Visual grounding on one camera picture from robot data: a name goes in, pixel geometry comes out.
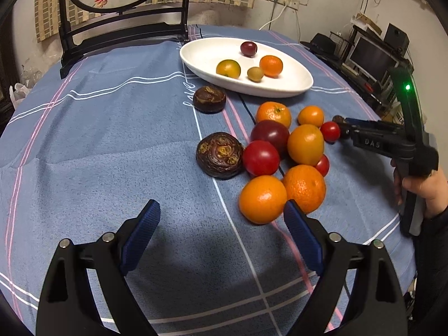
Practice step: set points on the white oval plate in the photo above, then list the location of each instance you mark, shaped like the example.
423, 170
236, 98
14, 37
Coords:
210, 52

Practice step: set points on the blue striped tablecloth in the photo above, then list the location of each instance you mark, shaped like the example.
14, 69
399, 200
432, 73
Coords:
105, 147

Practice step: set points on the black metal desk rack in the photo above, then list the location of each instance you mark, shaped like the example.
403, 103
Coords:
350, 73

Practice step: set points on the white plastic bag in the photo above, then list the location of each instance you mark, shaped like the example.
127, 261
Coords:
21, 89

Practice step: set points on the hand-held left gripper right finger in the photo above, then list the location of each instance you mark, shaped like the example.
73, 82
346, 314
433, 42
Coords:
301, 234

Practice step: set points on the small orange tangerine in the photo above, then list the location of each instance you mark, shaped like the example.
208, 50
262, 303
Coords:
310, 116

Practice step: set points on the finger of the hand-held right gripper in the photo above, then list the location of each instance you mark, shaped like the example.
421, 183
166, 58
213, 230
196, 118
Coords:
367, 123
378, 143

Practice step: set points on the yellow-green citrus fruit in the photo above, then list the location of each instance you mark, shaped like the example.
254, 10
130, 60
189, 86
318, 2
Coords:
228, 68

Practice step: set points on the person's right forearm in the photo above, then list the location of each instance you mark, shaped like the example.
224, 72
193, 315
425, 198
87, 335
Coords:
432, 269

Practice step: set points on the red cherry tomato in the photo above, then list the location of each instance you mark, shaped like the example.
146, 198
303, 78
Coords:
330, 131
323, 165

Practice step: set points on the black computer monitor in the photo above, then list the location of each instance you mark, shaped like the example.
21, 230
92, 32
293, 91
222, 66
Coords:
371, 57

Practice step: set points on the black hat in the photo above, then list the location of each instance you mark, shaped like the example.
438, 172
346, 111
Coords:
323, 43

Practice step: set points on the dark red plum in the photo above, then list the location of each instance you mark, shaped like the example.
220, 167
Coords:
248, 49
270, 133

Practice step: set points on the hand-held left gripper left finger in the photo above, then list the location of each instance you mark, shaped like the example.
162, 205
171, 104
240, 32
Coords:
141, 231

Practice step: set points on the small wrinkled passion fruit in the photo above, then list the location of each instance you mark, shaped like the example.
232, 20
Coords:
210, 99

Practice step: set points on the black speaker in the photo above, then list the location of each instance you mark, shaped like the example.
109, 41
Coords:
397, 36

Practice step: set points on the large wrinkled passion fruit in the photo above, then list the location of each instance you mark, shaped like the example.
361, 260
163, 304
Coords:
219, 155

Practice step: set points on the person's right hand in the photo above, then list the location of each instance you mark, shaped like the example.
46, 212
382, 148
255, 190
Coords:
435, 189

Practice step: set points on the large yellow-orange citrus fruit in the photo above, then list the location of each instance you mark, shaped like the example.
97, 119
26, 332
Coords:
305, 144

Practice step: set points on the large red tomato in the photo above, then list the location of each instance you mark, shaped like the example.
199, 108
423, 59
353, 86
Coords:
261, 158

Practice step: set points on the small tan round fruit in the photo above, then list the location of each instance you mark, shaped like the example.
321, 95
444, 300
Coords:
255, 74

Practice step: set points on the black wooden chair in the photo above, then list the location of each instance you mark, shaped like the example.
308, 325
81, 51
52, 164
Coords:
105, 38

